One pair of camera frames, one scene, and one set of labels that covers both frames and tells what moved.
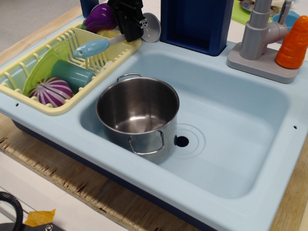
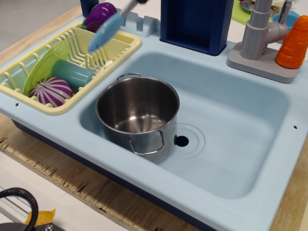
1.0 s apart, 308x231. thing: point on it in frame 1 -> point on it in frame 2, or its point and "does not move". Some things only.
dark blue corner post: (87, 6) does not move
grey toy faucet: (252, 55) does not move
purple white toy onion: (52, 90) does not move
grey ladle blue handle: (96, 46) -> (108, 26)
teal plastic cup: (77, 77) does not move
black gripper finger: (134, 29) -> (142, 1)
